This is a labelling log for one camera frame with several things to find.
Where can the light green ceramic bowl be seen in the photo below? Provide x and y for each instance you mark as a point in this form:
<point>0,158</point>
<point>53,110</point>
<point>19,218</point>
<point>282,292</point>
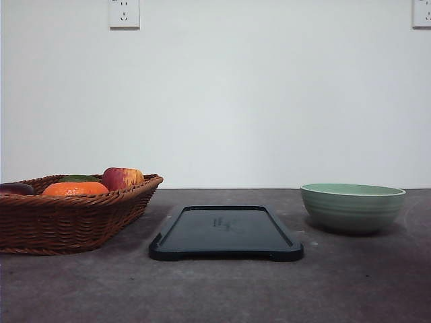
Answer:
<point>353,207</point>

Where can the white wall socket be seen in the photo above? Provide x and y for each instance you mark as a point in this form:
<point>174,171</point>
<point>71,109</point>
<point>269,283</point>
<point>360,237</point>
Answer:
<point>124,15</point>
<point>420,15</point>

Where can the right white wall socket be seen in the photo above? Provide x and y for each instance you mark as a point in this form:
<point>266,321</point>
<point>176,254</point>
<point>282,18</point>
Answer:
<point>420,15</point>

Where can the brown wicker basket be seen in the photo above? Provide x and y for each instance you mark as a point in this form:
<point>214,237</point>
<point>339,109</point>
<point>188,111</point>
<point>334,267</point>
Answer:
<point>71,214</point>

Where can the dark purple fruit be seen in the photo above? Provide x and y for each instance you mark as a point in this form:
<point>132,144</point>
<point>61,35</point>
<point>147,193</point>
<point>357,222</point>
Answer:
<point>16,188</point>

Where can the green fruit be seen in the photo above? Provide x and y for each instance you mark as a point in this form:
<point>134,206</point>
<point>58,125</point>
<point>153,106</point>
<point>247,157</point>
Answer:
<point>79,178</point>

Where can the dark green rectangular tray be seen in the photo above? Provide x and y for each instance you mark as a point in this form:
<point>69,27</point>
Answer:
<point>225,231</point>

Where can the red yellow apple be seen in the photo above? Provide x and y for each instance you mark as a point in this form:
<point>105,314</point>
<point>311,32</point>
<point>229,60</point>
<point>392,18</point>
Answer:
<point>117,178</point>

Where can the orange fruit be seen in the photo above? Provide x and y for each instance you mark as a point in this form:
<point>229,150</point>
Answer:
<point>75,188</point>

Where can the left white wall socket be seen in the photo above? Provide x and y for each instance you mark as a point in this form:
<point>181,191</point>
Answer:
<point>124,15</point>

